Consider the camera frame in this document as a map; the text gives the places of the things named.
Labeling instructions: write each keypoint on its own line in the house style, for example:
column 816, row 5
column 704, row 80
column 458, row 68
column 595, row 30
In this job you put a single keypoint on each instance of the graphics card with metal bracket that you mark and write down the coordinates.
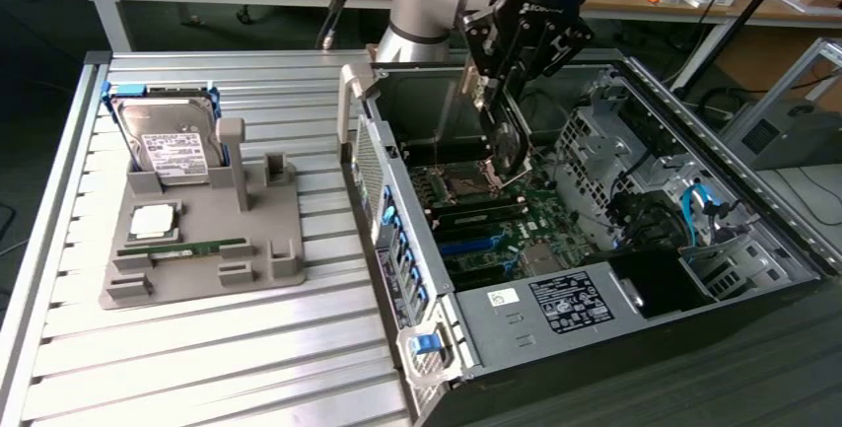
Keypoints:
column 510, row 141

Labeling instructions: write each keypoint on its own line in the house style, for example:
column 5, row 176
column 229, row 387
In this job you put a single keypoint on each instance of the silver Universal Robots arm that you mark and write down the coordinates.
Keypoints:
column 421, row 8

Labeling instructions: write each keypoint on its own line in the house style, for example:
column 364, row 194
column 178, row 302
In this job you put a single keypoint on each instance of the silver drive cage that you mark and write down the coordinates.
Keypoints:
column 625, row 161

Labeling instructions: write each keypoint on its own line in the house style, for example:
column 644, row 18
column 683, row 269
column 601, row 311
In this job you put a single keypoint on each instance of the metal socket cover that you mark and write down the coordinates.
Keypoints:
column 517, row 178

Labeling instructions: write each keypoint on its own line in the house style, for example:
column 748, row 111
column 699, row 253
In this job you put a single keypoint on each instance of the black slanted stand pole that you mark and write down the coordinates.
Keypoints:
column 749, row 10

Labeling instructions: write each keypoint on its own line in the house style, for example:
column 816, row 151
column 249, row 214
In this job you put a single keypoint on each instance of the CPU socket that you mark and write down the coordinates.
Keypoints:
column 469, row 186

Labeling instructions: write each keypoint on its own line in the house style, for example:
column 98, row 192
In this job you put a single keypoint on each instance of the open PC case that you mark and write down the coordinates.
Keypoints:
column 369, row 165

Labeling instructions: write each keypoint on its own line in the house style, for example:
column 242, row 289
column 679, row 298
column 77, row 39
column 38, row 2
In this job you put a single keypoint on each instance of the black RAM stick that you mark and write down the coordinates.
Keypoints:
column 474, row 216

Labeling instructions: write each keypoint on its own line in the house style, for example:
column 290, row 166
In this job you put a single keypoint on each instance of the green motherboard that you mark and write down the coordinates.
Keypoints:
column 513, row 232

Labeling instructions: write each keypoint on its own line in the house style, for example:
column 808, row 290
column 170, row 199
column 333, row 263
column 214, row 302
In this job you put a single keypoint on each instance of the grey computer tower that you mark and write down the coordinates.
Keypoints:
column 803, row 141

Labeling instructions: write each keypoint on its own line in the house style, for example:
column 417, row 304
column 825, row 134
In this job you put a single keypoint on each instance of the blue expansion slot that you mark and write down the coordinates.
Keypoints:
column 468, row 246

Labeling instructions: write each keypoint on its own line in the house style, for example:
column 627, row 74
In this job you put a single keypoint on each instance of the silver chipset heatsink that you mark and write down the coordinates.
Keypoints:
column 542, row 258

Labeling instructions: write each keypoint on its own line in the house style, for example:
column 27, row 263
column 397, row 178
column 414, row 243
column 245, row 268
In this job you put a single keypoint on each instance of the silver hard disk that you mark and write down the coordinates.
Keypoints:
column 165, row 121

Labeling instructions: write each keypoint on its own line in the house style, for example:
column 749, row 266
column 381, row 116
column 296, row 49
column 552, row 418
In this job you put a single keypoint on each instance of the silver disk bay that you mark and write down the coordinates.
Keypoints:
column 737, row 269

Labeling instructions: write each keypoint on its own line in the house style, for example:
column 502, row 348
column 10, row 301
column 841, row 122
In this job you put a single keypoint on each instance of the blue disk caddy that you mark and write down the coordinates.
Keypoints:
column 129, row 89

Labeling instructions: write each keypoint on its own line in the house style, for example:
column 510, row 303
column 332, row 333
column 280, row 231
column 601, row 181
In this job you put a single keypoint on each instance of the grey power supply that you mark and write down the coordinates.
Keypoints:
column 513, row 318

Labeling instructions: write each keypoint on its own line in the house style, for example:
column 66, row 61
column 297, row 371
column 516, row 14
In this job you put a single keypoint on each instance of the green RAM stick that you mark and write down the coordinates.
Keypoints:
column 198, row 248

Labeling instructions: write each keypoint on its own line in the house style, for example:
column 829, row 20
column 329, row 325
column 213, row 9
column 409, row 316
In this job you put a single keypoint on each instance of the blue case latch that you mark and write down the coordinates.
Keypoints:
column 425, row 343

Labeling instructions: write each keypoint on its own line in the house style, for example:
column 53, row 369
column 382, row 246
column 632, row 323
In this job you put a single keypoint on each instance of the grey parts rack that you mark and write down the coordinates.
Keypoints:
column 212, row 269

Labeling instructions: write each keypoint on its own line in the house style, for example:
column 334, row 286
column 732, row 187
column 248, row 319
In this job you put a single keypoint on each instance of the silver CPU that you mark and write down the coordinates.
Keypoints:
column 153, row 222

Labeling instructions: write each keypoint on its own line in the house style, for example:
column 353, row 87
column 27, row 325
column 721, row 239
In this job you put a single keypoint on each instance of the aluminium profile frame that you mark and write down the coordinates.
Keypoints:
column 828, row 46

